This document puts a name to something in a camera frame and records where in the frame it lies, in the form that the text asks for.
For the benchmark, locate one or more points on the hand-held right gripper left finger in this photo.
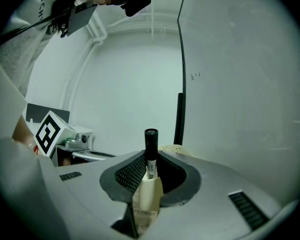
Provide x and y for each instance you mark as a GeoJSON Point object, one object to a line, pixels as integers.
{"type": "Point", "coordinates": [90, 196]}

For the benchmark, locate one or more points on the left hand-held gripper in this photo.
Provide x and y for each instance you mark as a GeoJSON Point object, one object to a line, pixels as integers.
{"type": "Point", "coordinates": [48, 134]}

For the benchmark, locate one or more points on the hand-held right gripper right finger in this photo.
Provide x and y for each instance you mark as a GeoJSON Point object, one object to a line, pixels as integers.
{"type": "Point", "coordinates": [210, 204]}

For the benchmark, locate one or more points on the black capped marker pen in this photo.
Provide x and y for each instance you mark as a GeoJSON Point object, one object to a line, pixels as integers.
{"type": "Point", "coordinates": [151, 146]}

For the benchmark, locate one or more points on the person's left forearm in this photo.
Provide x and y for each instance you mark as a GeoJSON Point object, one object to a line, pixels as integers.
{"type": "Point", "coordinates": [22, 134]}

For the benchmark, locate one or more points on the black cylindrical rod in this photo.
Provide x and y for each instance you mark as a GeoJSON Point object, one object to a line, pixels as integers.
{"type": "Point", "coordinates": [179, 119]}

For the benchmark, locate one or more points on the large whiteboard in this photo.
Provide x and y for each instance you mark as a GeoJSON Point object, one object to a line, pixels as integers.
{"type": "Point", "coordinates": [240, 84]}

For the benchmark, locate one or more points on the cream plastic pen holder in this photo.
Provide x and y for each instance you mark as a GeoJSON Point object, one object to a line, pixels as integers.
{"type": "Point", "coordinates": [150, 194]}

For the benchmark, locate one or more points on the dark desk partition panel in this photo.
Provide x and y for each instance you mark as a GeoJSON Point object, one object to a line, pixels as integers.
{"type": "Point", "coordinates": [37, 112]}

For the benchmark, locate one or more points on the person's grey sweatshirt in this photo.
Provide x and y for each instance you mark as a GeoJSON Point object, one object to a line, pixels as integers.
{"type": "Point", "coordinates": [22, 41]}

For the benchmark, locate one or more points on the dark chest-mounted box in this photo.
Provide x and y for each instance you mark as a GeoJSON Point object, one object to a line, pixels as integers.
{"type": "Point", "coordinates": [80, 17]}

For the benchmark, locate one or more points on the white wall pipes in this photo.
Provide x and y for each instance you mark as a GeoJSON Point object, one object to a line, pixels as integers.
{"type": "Point", "coordinates": [95, 39]}

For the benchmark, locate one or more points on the black head-mounted camera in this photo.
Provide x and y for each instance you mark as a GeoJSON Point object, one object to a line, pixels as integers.
{"type": "Point", "coordinates": [137, 2]}

